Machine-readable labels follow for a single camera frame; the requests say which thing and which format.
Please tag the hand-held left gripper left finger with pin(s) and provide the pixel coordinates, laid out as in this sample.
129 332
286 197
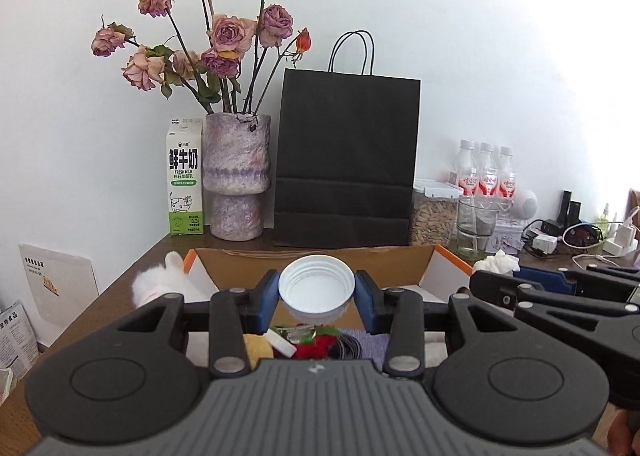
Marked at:
269 303

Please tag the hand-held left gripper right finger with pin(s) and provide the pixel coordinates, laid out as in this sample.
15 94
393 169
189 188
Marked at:
367 306

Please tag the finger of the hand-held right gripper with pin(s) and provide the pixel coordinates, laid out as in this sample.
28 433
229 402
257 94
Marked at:
500 293
545 280

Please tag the purple knit cloth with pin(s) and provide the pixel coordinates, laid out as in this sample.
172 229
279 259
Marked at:
374 350

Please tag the red cardboard box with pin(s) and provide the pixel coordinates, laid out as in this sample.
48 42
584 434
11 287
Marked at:
390 261

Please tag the red flower brooch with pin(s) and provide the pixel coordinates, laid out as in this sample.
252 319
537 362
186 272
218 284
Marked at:
312 351

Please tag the white alpaca plush toy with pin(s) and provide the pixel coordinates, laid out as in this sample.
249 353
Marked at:
155 286

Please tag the crumpled white tissue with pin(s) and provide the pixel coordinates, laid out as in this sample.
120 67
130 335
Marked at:
495 263

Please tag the small white charger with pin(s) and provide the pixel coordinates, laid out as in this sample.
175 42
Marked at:
545 243

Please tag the white patterned tin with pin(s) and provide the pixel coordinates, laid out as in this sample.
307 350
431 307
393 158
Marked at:
510 236

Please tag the clear glass cup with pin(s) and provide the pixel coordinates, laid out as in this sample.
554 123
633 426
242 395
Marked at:
475 231

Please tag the black upright device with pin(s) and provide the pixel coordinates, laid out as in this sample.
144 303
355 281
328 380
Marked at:
570 208

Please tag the white round speaker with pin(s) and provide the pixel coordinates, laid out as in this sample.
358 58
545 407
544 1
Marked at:
525 203

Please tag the white plug charger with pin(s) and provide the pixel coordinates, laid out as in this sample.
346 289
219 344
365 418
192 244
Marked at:
620 238

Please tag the clear sunflower seed jar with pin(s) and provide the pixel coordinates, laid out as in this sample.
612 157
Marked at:
434 216

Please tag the brown leather bag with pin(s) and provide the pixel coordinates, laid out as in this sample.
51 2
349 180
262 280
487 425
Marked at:
635 206

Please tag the black paper bag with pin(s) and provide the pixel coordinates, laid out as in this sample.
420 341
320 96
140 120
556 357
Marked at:
345 161

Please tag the white green milk carton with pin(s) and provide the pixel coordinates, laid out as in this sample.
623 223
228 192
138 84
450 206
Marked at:
185 176

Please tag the printed leaflet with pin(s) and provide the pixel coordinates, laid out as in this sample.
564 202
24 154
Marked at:
17 336

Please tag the dried pink rose bouquet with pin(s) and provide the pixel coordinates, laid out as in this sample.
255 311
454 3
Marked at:
230 36

